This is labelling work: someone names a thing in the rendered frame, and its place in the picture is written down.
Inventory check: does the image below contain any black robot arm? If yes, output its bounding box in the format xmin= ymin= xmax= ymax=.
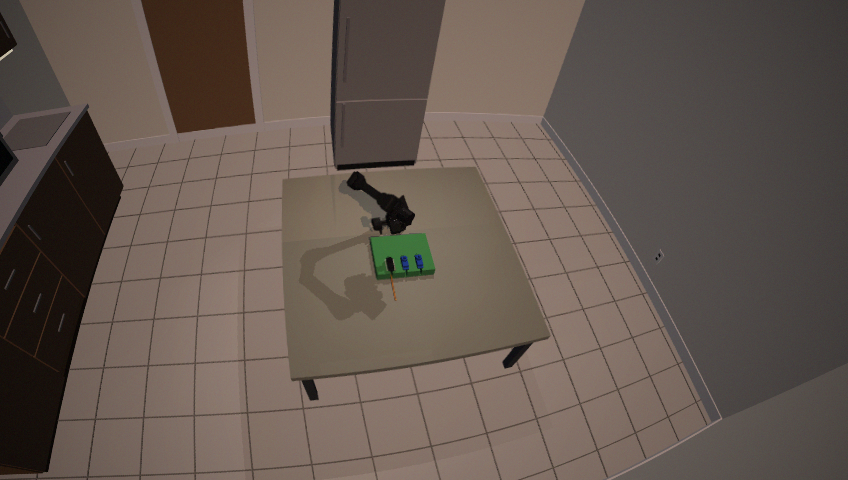
xmin=346 ymin=171 xmax=415 ymax=235

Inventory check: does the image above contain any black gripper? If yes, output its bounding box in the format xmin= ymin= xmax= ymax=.
xmin=372 ymin=213 xmax=412 ymax=235

